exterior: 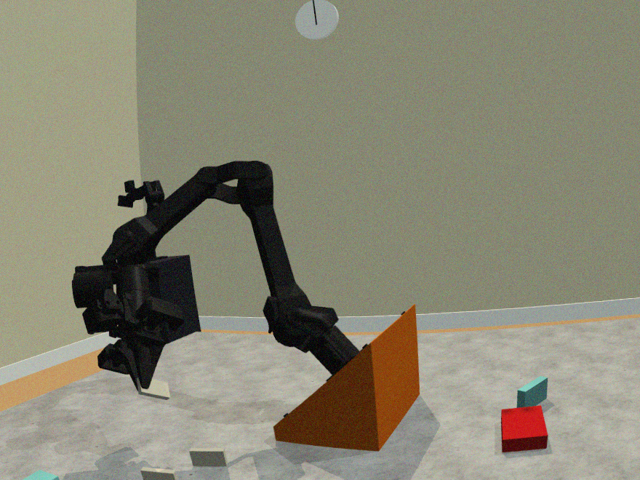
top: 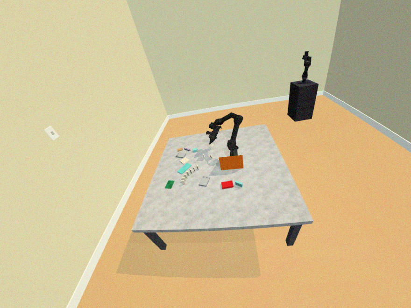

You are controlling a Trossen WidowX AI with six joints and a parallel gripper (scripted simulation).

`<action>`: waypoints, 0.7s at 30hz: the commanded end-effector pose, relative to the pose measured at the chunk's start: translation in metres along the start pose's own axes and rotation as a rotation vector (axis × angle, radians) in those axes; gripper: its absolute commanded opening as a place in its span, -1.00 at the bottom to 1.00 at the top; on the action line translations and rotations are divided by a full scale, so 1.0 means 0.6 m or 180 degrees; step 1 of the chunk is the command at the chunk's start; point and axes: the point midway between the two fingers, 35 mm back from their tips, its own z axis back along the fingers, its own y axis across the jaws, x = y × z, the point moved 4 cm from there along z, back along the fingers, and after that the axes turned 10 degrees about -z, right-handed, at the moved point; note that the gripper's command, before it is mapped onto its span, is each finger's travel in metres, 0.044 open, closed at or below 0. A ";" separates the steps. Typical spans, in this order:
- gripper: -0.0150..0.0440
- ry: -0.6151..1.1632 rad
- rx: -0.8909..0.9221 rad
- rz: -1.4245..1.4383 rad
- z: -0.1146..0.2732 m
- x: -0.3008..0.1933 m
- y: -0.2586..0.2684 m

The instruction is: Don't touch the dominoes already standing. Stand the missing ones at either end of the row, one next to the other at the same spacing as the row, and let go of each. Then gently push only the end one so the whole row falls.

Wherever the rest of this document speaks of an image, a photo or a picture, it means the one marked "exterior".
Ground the red block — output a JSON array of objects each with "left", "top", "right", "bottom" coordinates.
[{"left": 501, "top": 405, "right": 548, "bottom": 452}]

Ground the teal rectangular block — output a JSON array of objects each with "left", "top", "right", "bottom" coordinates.
[
  {"left": 23, "top": 470, "right": 59, "bottom": 480},
  {"left": 516, "top": 376, "right": 548, "bottom": 408}
]

